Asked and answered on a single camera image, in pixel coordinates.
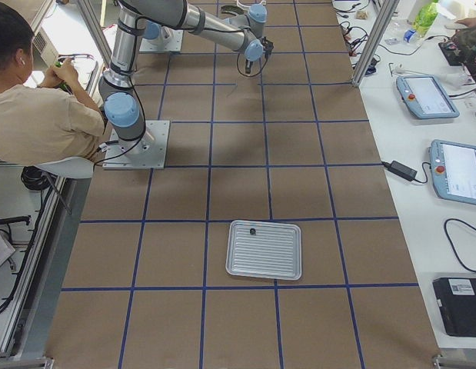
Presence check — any near blue teach pendant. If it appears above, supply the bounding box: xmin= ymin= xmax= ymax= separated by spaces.
xmin=429 ymin=140 xmax=476 ymax=205

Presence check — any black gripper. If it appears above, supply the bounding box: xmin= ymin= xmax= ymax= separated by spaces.
xmin=260 ymin=37 xmax=274 ymax=58

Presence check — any olive brake shoe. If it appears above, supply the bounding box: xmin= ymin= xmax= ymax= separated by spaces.
xmin=221 ymin=5 xmax=244 ymax=16

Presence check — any person in beige shirt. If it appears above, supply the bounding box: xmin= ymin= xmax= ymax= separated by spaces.
xmin=0 ymin=2 xmax=105 ymax=166

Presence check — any blue teach pendant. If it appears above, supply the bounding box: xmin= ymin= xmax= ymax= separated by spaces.
xmin=429 ymin=140 xmax=476 ymax=205
xmin=396 ymin=75 xmax=460 ymax=120

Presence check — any far blue teach pendant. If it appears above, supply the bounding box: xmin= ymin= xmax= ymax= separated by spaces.
xmin=396 ymin=75 xmax=460 ymax=120

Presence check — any white chair seat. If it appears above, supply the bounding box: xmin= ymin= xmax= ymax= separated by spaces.
xmin=35 ymin=157 xmax=94 ymax=179

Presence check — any white curved plastic bracket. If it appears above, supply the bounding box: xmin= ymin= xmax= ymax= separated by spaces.
xmin=236 ymin=0 xmax=267 ymax=11

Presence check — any black laptop device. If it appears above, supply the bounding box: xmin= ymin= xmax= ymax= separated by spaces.
xmin=433 ymin=278 xmax=476 ymax=337

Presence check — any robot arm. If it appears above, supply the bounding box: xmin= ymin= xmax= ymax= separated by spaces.
xmin=99 ymin=1 xmax=273 ymax=142

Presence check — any black power adapter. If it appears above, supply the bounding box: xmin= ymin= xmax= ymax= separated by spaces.
xmin=382 ymin=161 xmax=417 ymax=181

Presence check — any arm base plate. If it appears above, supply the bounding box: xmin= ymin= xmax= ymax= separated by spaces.
xmin=139 ymin=27 xmax=183 ymax=54
xmin=102 ymin=120 xmax=170 ymax=170

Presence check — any ribbed metal tray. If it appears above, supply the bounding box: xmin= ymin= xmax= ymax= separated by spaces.
xmin=225 ymin=220 xmax=302 ymax=281

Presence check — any plastic water bottle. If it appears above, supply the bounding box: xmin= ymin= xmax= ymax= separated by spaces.
xmin=403 ymin=28 xmax=424 ymax=45

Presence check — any aluminium frame post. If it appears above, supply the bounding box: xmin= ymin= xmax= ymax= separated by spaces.
xmin=351 ymin=0 xmax=399 ymax=87

